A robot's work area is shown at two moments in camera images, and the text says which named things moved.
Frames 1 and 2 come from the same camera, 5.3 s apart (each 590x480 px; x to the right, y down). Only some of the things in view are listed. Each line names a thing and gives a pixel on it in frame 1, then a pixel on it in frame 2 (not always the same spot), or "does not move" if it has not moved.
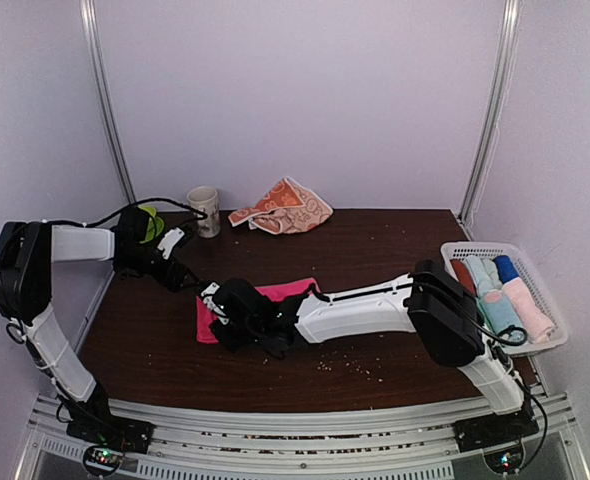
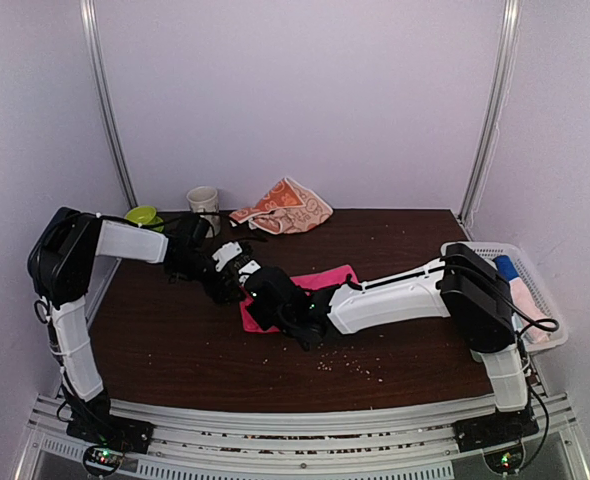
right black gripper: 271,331 -> 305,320
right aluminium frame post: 487,144 does not move
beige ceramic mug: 206,200 does not move
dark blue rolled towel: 505,267 does not move
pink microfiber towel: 276,292 -> 311,282
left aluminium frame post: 89,11 does not move
